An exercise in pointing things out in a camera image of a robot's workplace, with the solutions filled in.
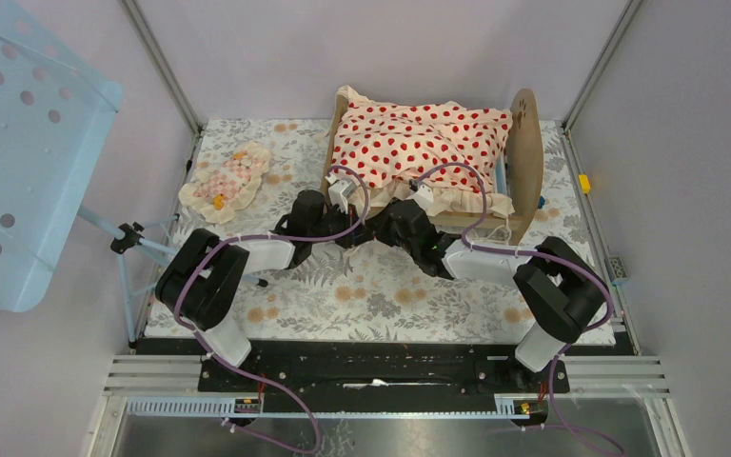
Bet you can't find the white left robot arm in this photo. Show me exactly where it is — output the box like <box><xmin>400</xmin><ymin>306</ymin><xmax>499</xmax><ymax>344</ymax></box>
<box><xmin>154</xmin><ymin>176</ymin><xmax>368</xmax><ymax>391</ymax></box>

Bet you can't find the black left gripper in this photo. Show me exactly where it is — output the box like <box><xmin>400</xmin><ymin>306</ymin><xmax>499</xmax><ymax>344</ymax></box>
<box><xmin>308</xmin><ymin>202</ymin><xmax>372</xmax><ymax>248</ymax></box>

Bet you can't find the yellow clip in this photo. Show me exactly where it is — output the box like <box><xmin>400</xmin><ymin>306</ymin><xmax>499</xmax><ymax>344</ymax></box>
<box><xmin>579</xmin><ymin>174</ymin><xmax>592</xmax><ymax>195</ymax></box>

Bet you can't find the red strawberry print duvet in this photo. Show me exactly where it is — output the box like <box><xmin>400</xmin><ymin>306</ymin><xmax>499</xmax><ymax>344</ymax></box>
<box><xmin>330</xmin><ymin>86</ymin><xmax>514</xmax><ymax>218</ymax></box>

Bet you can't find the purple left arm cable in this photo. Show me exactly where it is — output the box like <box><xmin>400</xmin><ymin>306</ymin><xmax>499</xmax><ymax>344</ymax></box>
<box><xmin>172</xmin><ymin>165</ymin><xmax>372</xmax><ymax>457</ymax></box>

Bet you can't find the grey cable duct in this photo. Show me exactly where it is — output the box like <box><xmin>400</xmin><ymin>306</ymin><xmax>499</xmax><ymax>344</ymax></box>
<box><xmin>125</xmin><ymin>396</ymin><xmax>530</xmax><ymax>420</ymax></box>

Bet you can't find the blue striped mattress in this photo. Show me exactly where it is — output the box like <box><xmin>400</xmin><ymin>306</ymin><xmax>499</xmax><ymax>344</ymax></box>
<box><xmin>494</xmin><ymin>159</ymin><xmax>508</xmax><ymax>195</ymax></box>

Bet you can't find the checkered ruffled pillow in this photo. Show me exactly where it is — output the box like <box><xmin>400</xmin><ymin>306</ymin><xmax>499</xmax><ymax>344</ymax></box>
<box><xmin>178</xmin><ymin>142</ymin><xmax>272</xmax><ymax>225</ymax></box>

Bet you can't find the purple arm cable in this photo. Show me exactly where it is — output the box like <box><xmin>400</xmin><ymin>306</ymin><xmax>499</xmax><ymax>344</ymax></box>
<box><xmin>172</xmin><ymin>165</ymin><xmax>372</xmax><ymax>457</ymax></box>
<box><xmin>409</xmin><ymin>162</ymin><xmax>625</xmax><ymax>457</ymax></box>

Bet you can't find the wooden pet bed frame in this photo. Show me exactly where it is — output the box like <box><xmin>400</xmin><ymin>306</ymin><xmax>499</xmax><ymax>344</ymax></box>
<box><xmin>320</xmin><ymin>87</ymin><xmax>544</xmax><ymax>248</ymax></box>

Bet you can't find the blue perforated music stand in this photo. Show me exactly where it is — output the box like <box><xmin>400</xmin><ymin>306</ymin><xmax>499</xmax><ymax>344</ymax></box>
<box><xmin>0</xmin><ymin>0</ymin><xmax>270</xmax><ymax>314</ymax></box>

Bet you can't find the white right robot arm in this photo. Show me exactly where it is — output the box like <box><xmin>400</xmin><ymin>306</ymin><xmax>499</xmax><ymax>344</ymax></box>
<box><xmin>367</xmin><ymin>200</ymin><xmax>609</xmax><ymax>392</ymax></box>

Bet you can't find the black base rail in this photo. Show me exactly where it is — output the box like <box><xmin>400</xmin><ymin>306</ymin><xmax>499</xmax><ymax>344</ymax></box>
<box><xmin>135</xmin><ymin>337</ymin><xmax>572</xmax><ymax>416</ymax></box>

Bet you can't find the floral table mat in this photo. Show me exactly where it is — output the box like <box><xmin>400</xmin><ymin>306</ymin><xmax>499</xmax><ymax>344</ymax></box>
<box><xmin>143</xmin><ymin>118</ymin><xmax>617</xmax><ymax>346</ymax></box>

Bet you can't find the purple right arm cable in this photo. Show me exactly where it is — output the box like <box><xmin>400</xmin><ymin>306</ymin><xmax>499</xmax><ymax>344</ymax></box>
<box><xmin>409</xmin><ymin>162</ymin><xmax>625</xmax><ymax>457</ymax></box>

